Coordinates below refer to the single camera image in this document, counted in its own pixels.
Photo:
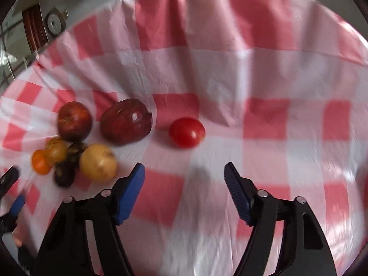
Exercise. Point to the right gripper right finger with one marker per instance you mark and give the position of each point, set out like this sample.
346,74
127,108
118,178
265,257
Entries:
304,248

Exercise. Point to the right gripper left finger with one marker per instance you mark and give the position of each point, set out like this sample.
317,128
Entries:
65,249

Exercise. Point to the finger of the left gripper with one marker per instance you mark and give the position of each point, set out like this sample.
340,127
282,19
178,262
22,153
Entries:
9,219
8,179

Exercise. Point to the yellow striped passion fruit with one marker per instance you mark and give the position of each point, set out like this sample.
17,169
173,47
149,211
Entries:
56,150

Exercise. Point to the dark wrinkled passion fruit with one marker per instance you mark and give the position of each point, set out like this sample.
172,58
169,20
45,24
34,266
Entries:
66,171

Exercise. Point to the red apple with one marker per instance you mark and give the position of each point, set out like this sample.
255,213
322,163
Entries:
74,122

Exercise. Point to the yellow onion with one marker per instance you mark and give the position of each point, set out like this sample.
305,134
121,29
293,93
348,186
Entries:
98,163

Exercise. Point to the dark red onion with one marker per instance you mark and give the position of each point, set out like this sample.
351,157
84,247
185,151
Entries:
126,122

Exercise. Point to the red tomato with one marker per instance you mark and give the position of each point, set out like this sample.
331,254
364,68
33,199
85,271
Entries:
187,132

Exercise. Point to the red white checkered tablecloth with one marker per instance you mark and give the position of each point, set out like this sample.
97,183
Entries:
279,85

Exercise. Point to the wooden door frame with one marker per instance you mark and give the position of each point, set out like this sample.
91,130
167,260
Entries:
34,28

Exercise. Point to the round wall fan vent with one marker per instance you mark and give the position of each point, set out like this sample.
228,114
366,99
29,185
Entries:
54,22

